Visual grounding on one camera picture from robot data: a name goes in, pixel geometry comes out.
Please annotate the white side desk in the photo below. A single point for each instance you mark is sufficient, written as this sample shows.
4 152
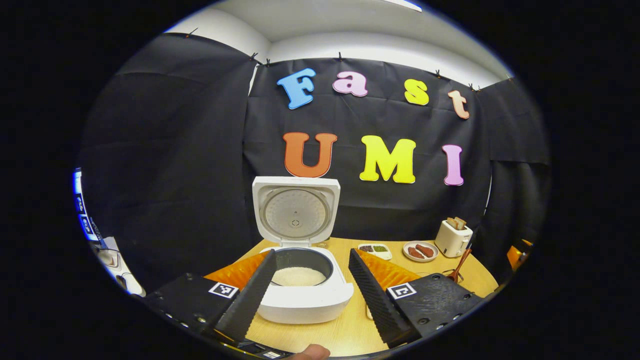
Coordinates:
122 272

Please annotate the white divided bean dish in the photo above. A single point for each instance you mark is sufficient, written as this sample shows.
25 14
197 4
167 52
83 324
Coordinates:
376 250

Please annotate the brown meat piece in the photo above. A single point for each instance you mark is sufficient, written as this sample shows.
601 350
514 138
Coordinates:
426 250
415 252

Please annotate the long ceiling lamp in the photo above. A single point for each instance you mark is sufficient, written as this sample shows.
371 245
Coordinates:
405 5

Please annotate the toast slices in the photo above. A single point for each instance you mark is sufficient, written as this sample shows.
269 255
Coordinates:
456 223

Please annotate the black backdrop cloth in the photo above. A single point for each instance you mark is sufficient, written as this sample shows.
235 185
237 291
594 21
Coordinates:
190 175

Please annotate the white round plate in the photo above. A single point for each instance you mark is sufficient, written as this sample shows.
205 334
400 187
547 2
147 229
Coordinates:
421 259

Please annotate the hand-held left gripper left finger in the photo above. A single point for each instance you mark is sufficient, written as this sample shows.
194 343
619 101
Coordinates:
250 300

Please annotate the brown wooden spoon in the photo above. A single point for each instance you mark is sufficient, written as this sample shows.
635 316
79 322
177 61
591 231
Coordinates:
462 262

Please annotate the white toaster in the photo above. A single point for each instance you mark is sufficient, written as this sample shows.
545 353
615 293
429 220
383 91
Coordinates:
451 242

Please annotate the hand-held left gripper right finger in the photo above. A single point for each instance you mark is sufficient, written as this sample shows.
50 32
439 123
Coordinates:
375 300

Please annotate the computer monitor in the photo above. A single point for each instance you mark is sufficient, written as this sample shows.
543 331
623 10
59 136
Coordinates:
82 205

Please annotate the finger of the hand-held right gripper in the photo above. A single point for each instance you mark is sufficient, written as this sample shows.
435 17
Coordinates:
519 254

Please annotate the white rice cooker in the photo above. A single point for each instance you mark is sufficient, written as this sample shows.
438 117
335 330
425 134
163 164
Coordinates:
305 305

